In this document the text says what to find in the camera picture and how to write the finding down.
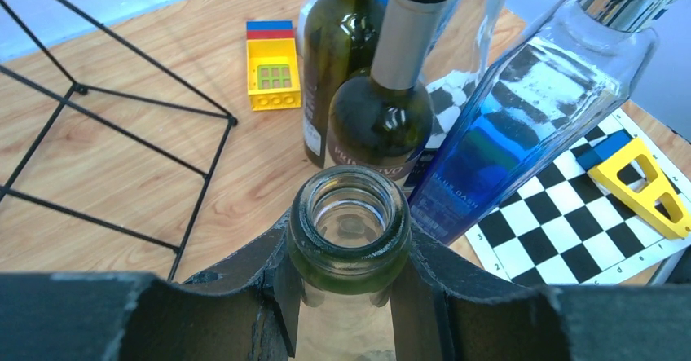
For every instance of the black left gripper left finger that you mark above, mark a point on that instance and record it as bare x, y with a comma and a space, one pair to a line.
244, 307

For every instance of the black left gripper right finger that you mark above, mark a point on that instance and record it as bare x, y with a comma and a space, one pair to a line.
446, 308

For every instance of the olive green wine bottle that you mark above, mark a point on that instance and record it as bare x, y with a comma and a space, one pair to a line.
382, 119

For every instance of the dark green wine bottle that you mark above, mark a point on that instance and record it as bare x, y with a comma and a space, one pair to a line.
339, 39

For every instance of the black white chessboard mat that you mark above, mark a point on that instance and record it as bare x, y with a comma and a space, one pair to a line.
561, 227

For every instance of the yellow arch blue block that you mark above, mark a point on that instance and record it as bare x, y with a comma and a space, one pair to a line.
626, 168

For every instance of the yellow red blue block house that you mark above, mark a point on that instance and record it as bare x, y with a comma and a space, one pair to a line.
273, 80

